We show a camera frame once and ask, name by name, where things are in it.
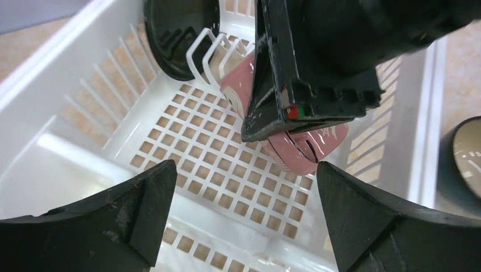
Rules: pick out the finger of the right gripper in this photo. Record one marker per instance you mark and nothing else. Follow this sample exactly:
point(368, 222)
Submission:
point(291, 90)

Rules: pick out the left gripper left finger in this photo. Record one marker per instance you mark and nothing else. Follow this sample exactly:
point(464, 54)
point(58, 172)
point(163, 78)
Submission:
point(118, 229)

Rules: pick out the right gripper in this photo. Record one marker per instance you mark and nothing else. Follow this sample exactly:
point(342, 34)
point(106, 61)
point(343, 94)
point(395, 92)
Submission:
point(341, 42)

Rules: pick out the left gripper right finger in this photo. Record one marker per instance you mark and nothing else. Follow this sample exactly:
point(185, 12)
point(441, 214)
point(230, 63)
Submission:
point(373, 230)

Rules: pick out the pink mug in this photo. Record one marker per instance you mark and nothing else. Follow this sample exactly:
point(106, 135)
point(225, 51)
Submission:
point(298, 153)

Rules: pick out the dark bowl beige inside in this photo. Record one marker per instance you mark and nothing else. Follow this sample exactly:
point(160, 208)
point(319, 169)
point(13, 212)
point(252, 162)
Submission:
point(458, 178)

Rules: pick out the white plastic dish rack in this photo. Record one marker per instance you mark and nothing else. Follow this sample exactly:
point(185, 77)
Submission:
point(84, 106)

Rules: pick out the black plate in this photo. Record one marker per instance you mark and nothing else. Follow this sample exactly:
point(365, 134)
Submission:
point(172, 27)

